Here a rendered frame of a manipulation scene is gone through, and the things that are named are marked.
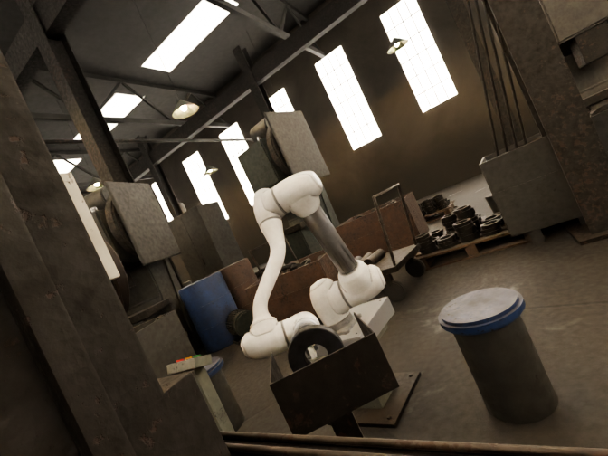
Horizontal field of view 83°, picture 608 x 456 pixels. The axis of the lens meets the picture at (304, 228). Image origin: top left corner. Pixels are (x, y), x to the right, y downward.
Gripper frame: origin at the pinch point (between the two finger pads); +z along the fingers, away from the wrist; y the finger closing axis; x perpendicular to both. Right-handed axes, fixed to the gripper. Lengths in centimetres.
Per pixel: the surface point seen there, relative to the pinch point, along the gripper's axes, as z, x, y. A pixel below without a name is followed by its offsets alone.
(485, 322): -25, -25, -59
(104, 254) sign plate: 43, 38, 21
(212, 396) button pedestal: -95, -23, 63
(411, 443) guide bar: 43.8, -7.7, -9.6
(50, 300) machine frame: 53, 33, 24
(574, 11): -259, 144, -422
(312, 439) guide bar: 34.0, -5.2, 4.8
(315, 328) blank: 4.3, 5.5, -3.3
